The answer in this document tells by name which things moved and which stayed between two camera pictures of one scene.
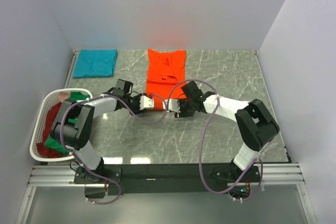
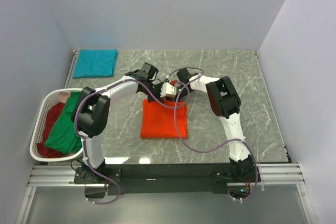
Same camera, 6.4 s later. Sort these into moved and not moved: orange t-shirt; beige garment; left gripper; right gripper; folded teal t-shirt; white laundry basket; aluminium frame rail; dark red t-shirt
Moved: left gripper; right gripper; orange t-shirt
Not moved: aluminium frame rail; beige garment; dark red t-shirt; folded teal t-shirt; white laundry basket
